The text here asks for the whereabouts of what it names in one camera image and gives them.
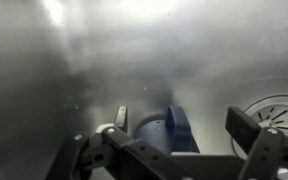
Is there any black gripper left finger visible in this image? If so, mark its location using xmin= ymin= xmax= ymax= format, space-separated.
xmin=114 ymin=106 xmax=128 ymax=132

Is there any stainless steel sink basin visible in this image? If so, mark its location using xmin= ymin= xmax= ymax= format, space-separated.
xmin=0 ymin=0 xmax=288 ymax=180

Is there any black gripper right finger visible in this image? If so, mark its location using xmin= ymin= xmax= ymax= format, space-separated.
xmin=225 ymin=107 xmax=284 ymax=174

